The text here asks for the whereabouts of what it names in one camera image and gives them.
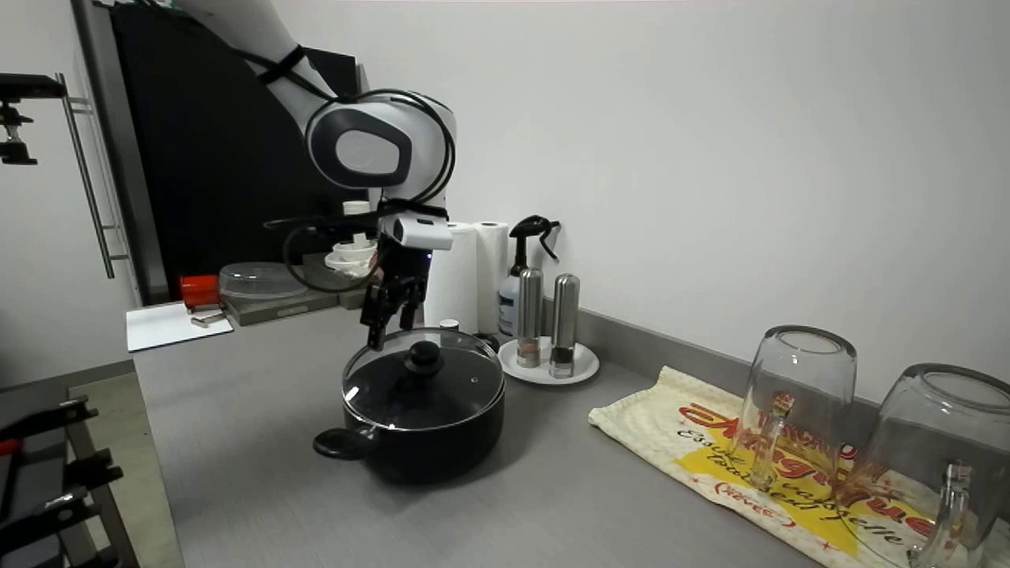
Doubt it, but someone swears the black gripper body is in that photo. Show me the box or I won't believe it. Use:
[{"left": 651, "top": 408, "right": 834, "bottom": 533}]
[{"left": 360, "top": 237, "right": 436, "bottom": 310}]

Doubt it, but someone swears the glass pot lid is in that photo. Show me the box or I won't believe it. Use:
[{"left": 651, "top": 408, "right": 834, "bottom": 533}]
[{"left": 341, "top": 336, "right": 509, "bottom": 434}]

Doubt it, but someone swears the black cooking pot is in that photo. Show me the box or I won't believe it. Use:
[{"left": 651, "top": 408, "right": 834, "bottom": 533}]
[{"left": 309, "top": 329, "right": 512, "bottom": 485}]

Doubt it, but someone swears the upturned drinking glass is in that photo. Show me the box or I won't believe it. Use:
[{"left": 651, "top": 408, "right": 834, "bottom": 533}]
[
  {"left": 861, "top": 363, "right": 1010, "bottom": 568},
  {"left": 733, "top": 323, "right": 861, "bottom": 491}
]

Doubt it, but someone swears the white paper towel roll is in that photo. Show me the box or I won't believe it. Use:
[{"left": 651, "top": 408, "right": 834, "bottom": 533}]
[
  {"left": 420, "top": 219, "right": 483, "bottom": 336},
  {"left": 474, "top": 219, "right": 515, "bottom": 336}
]

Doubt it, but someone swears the grey cutlery tray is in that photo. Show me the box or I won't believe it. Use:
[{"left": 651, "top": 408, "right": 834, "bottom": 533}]
[{"left": 217, "top": 283, "right": 367, "bottom": 329}]

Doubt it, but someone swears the spray bottle with black trigger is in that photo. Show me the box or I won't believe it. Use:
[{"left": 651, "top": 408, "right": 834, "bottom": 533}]
[{"left": 497, "top": 212, "right": 566, "bottom": 340}]

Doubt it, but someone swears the steel spice grinder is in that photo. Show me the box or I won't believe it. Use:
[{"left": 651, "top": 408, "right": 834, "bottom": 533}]
[
  {"left": 515, "top": 268, "right": 546, "bottom": 368},
  {"left": 546, "top": 272, "right": 584, "bottom": 381}
]

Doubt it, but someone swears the clear plastic bowl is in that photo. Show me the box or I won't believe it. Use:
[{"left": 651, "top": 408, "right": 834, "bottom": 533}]
[{"left": 217, "top": 260, "right": 309, "bottom": 310}]

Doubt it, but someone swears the small red cup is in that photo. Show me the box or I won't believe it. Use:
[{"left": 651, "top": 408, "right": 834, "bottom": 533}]
[{"left": 178, "top": 272, "right": 225, "bottom": 312}]

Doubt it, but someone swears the large black panel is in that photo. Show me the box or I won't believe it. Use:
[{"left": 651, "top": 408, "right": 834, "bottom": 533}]
[{"left": 109, "top": 2, "right": 367, "bottom": 310}]

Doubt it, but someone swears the yellow red printed dish towel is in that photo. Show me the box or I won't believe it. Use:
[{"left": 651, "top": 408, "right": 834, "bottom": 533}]
[{"left": 587, "top": 363, "right": 1010, "bottom": 568}]

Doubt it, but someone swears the black orange bar clamp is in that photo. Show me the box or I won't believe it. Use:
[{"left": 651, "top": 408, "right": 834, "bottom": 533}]
[
  {"left": 0, "top": 447, "right": 128, "bottom": 517},
  {"left": 0, "top": 491, "right": 120, "bottom": 558},
  {"left": 0, "top": 395, "right": 100, "bottom": 441}
]

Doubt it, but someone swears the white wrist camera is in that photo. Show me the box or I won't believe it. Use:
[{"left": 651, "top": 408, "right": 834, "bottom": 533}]
[{"left": 375, "top": 212, "right": 457, "bottom": 251}]

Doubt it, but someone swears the silver metal rail handle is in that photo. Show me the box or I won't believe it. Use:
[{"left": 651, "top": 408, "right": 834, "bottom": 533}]
[{"left": 58, "top": 73, "right": 132, "bottom": 281}]

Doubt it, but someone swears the black camera stand clamp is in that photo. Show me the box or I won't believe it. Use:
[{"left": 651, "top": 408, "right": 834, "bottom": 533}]
[{"left": 0, "top": 70, "right": 69, "bottom": 168}]

